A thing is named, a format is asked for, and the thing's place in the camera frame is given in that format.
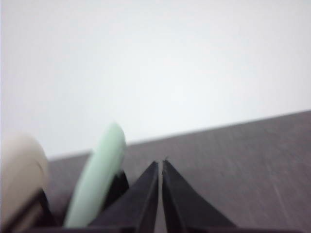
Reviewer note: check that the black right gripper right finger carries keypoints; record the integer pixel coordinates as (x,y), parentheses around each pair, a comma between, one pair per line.
(187,210)

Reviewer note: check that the mint green plate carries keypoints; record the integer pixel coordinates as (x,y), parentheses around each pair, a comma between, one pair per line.
(97,177)

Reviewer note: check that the white plate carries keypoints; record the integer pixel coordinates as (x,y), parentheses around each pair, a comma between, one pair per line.
(24,173)

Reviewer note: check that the black dish rack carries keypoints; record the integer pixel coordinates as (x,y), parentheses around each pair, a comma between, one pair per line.
(36,215)

